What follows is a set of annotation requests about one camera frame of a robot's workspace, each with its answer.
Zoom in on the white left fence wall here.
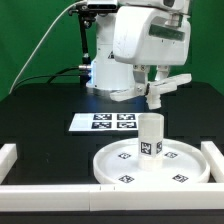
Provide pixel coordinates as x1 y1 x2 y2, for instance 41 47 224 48
0 144 17 184

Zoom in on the black cable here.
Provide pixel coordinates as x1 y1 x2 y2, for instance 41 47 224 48
13 66 88 92

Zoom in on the white marker sheet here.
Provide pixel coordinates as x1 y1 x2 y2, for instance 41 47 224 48
69 113 139 132

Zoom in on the white front fence wall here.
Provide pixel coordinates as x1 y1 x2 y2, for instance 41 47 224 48
0 183 224 212

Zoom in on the white right fence wall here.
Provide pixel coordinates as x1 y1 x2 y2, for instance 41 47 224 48
201 141 224 183

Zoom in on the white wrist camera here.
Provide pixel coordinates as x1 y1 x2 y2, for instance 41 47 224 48
162 0 185 11

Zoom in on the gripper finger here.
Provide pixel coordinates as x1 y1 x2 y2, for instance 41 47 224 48
155 65 170 81
133 65 150 96

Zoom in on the white round table top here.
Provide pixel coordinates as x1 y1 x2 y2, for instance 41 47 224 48
93 138 210 186

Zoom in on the black camera stand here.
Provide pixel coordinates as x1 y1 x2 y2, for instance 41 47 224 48
68 0 122 84

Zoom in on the white fence wall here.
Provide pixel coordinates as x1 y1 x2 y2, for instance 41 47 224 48
0 144 17 184
0 183 224 212
201 141 224 183

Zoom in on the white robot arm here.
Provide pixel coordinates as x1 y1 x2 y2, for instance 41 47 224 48
87 0 191 99

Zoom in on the white cable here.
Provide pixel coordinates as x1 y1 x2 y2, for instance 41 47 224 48
8 0 87 95

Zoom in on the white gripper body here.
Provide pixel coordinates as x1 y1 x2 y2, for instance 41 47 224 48
113 6 191 65

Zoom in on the white table base part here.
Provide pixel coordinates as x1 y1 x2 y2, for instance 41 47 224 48
110 74 192 110

